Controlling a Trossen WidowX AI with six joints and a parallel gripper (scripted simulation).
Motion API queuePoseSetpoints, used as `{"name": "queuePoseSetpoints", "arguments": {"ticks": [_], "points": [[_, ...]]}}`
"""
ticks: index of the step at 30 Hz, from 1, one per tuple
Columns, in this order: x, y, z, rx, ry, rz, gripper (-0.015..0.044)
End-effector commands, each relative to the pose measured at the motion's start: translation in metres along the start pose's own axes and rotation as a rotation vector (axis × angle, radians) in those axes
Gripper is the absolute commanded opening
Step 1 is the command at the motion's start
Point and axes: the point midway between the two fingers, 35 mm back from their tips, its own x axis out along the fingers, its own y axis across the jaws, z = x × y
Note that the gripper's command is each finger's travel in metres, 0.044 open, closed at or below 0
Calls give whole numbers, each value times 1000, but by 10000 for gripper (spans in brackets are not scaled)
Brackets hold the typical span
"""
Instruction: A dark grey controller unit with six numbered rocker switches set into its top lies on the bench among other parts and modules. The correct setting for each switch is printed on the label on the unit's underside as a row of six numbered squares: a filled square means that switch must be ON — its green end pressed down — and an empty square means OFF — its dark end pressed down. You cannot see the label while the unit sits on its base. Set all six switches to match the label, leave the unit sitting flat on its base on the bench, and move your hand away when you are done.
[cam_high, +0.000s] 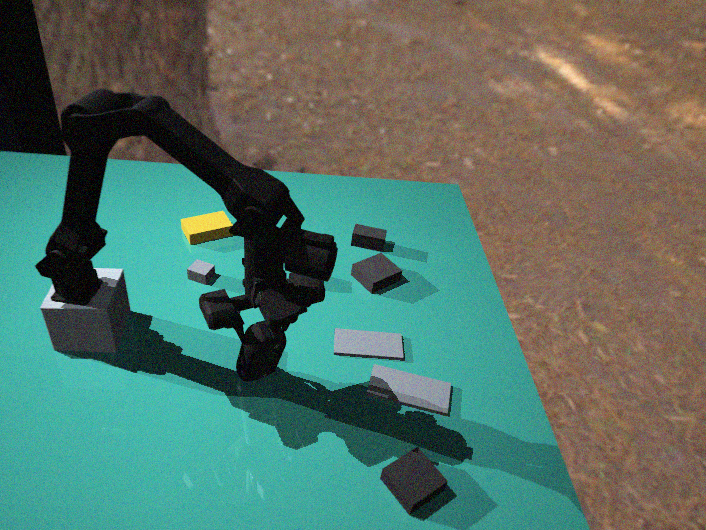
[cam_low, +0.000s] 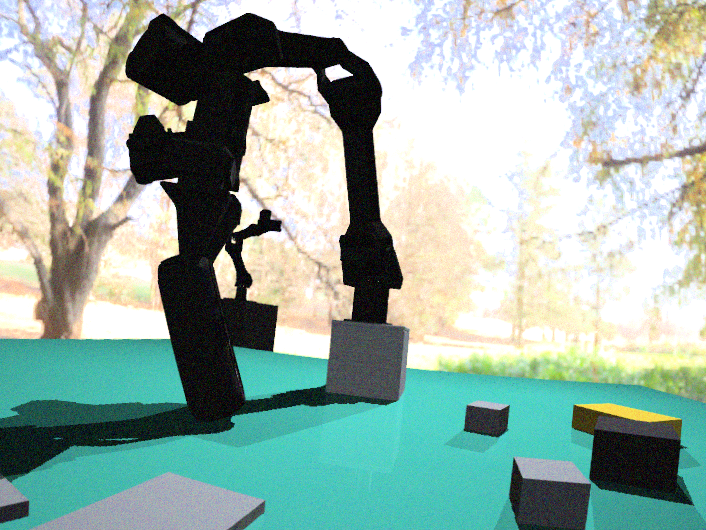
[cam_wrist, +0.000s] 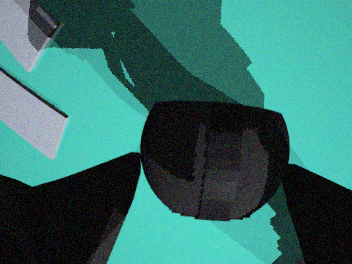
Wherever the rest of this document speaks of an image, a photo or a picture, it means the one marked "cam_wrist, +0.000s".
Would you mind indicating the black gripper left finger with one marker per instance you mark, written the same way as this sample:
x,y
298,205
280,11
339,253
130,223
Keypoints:
x,y
72,220

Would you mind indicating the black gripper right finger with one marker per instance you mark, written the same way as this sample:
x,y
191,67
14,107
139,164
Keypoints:
x,y
321,212

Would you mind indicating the dark grey controller unit with rocker switches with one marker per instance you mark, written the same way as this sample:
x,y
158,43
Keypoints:
x,y
214,161

